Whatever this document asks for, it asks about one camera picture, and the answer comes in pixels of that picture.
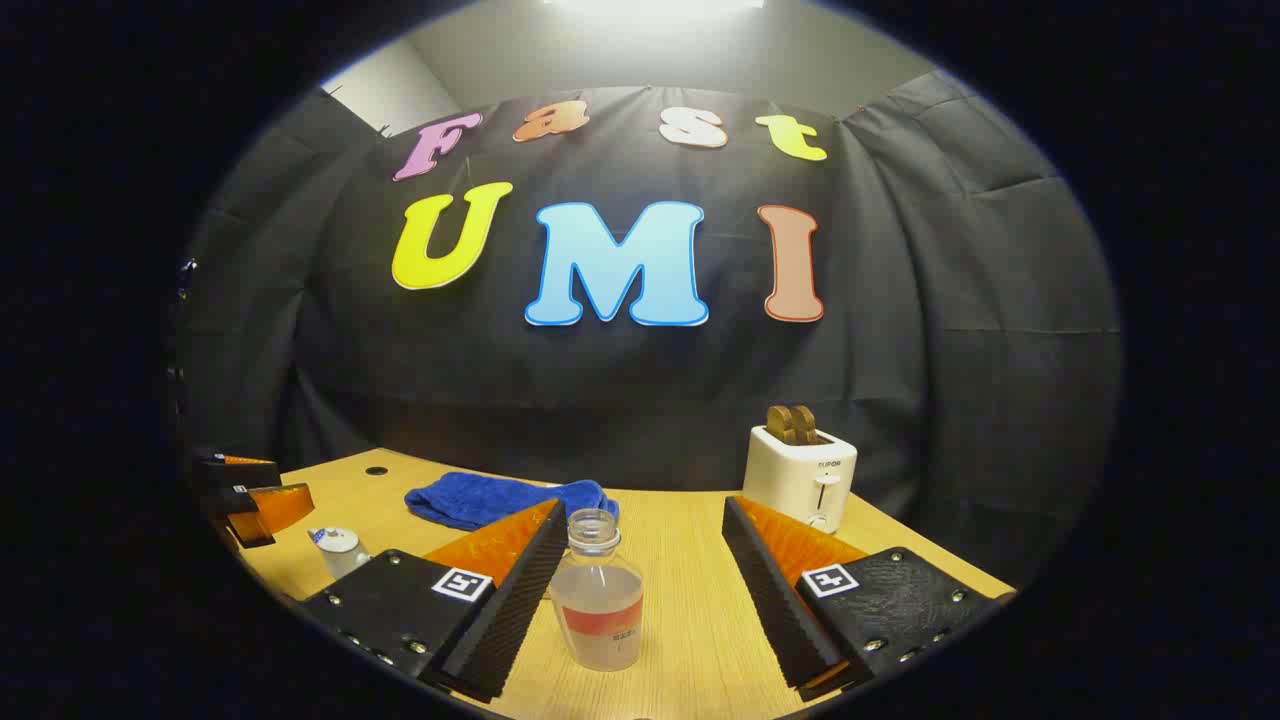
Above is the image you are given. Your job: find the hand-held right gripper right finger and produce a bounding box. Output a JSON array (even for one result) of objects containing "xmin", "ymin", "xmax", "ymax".
[{"xmin": 722, "ymin": 495, "xmax": 1016, "ymax": 701}]

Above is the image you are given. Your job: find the clear plastic water bottle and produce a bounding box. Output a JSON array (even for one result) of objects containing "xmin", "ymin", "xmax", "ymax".
[{"xmin": 550, "ymin": 508, "xmax": 644, "ymax": 672}]

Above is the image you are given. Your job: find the white ceramic teacup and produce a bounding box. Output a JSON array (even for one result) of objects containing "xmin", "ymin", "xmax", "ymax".
[{"xmin": 308, "ymin": 527, "xmax": 373, "ymax": 581}]

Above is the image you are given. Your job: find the white toaster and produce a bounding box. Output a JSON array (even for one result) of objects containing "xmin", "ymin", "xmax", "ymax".
[{"xmin": 742, "ymin": 424, "xmax": 858, "ymax": 535}]

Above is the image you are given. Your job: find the blue towel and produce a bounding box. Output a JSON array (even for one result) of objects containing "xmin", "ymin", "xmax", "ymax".
[{"xmin": 404, "ymin": 472, "xmax": 621, "ymax": 533}]

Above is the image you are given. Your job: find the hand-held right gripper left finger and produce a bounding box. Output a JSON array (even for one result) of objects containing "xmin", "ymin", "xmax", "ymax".
[{"xmin": 297, "ymin": 497, "xmax": 569, "ymax": 704}]

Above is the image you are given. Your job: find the ceiling light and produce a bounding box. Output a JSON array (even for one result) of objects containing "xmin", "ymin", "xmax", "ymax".
[{"xmin": 545, "ymin": 0, "xmax": 766, "ymax": 17}]

